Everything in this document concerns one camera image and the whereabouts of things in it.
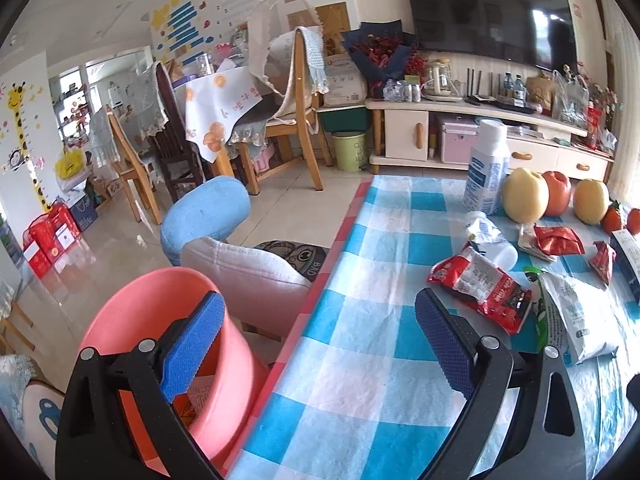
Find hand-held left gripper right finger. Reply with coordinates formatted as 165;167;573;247
414;287;588;480

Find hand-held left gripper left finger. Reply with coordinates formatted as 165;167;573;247
56;290;226;480

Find pink plastic bucket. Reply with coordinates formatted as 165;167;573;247
77;267;273;478

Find large red snack wrapper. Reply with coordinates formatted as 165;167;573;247
427;246;533;336

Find white wipes packet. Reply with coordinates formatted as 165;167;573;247
539;271;621;366

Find green white wrapper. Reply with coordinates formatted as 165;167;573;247
524;266;550;353

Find white plastic bottle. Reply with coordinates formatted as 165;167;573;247
464;211;519;271

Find silver foil wrapper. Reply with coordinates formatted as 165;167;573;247
517;222;557;263

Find dark blue box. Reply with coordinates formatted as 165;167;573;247
610;229;640;306

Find small red wrapper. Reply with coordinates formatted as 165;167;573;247
588;241;617;286

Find pink padded chair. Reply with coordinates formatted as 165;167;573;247
180;237;314;342

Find blue white checkered tablecloth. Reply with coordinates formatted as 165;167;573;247
227;175;640;480

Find blue round stool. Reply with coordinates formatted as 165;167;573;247
160;176;251;267

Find dark patterned cushion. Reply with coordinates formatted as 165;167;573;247
252;240;328;283

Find large yellow apple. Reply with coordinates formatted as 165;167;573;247
502;167;550;223

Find tangerine with green leaf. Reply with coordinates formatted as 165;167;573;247
601;201;624;234

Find blue white patterned cushion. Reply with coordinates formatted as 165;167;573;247
0;354;67;480

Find white bottle with blue label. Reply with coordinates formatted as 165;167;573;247
462;119;511;216

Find red gift boxes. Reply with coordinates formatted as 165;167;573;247
22;203;82;279

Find red apple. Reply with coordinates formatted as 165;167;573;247
542;171;572;217

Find light wooden chair lace cover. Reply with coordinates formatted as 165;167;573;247
89;109;163;226

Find small yellow apple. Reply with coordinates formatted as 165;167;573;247
573;178;611;225

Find pink storage case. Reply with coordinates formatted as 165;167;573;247
438;112;481;165

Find green waste bin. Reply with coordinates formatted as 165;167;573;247
331;131;372;173

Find white television cabinet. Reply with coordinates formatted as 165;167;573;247
365;96;615;184

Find yellow bag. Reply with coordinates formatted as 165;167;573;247
54;147;91;181

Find dark wooden chair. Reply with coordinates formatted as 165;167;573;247
147;61;207;204

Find table with orange print cloth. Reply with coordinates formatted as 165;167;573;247
184;66;273;196

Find green crate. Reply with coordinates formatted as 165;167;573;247
318;107;372;134

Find black router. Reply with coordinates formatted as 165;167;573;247
465;67;497;105

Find glass electric kettle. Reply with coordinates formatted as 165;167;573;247
421;57;461;102

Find red snack pack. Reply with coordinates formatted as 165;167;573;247
585;102;604;149

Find brown paper bag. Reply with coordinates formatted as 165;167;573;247
525;75;557;112

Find clear plastic bag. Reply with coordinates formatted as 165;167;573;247
552;70;591;129

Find light wooden chair knitted cover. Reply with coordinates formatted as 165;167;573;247
234;25;334;196

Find white rice sack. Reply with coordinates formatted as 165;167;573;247
322;54;369;109

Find dark blue flower bouquet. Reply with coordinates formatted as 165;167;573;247
341;21;419;99

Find black flat television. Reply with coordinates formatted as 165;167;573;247
401;0;579;74

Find giraffe wall sticker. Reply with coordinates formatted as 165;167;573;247
4;81;54;214

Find blue yellow wall chart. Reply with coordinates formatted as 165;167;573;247
149;0;267;54

